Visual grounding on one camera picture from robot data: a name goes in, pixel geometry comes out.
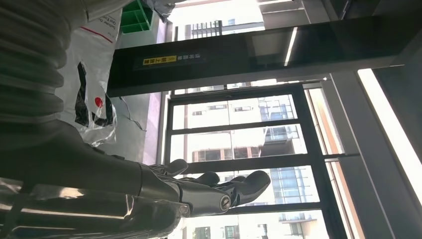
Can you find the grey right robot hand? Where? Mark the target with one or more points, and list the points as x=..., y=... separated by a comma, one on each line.
x=72, y=178

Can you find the grey plastic package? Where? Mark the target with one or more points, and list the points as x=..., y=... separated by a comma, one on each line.
x=163, y=8

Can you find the black glossy machine panel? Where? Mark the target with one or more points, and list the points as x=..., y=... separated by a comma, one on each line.
x=247, y=56

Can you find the yellow warning label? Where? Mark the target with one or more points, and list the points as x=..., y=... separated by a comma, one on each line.
x=160, y=60

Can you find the green plastic crate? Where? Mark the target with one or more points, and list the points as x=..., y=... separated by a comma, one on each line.
x=135, y=18

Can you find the long white light strip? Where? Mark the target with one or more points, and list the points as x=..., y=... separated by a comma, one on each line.
x=392, y=132

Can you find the black window frame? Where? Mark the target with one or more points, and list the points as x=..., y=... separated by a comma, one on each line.
x=313, y=142

